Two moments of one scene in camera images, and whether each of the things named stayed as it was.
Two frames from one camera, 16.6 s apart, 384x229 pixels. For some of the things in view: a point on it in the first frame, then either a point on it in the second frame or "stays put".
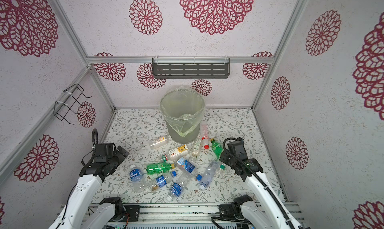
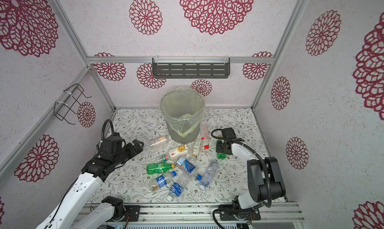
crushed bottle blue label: x=177 y=188 stays put
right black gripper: x=222 y=158 -> x=218 y=146
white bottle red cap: x=205 y=133 stays put
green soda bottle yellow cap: x=159 y=167 stays put
